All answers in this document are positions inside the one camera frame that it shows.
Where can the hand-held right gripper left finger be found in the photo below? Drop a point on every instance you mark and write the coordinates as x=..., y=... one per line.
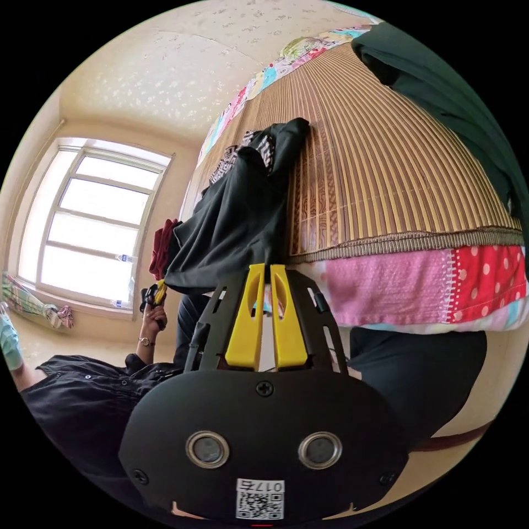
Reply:
x=246, y=330

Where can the person's body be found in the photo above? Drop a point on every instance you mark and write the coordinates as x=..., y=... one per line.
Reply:
x=82, y=413

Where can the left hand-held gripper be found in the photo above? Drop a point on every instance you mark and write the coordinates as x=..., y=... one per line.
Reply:
x=148, y=298

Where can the plaid curtain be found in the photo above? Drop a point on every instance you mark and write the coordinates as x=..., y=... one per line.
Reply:
x=41, y=303

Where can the bed with woven mat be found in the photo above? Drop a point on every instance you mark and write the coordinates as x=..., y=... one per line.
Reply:
x=384, y=173

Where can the black long sleeve with print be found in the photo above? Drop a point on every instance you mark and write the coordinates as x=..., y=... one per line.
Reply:
x=235, y=219

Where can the person's left hand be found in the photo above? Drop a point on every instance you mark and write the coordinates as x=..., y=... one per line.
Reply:
x=153, y=322

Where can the window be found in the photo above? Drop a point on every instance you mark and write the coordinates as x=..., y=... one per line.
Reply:
x=95, y=225

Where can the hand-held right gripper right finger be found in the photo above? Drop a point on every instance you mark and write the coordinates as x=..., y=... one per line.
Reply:
x=289, y=334

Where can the person's left forearm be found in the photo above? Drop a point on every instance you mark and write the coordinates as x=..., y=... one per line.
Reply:
x=142, y=351

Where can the red garment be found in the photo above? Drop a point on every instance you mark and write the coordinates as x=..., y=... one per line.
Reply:
x=162, y=252

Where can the dark green garment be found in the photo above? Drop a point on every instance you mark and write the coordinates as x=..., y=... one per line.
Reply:
x=454, y=99

